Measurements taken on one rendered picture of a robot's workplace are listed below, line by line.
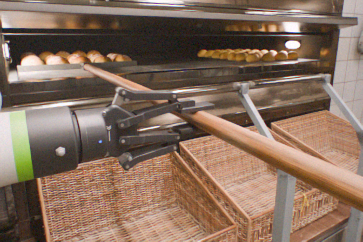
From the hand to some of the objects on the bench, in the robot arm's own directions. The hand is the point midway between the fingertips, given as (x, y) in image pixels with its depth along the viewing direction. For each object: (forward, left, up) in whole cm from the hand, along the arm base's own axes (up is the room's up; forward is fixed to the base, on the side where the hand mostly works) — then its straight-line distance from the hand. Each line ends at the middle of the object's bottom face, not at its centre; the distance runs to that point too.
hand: (194, 117), depth 50 cm
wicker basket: (+59, +46, -61) cm, 97 cm away
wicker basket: (0, +42, -61) cm, 74 cm away
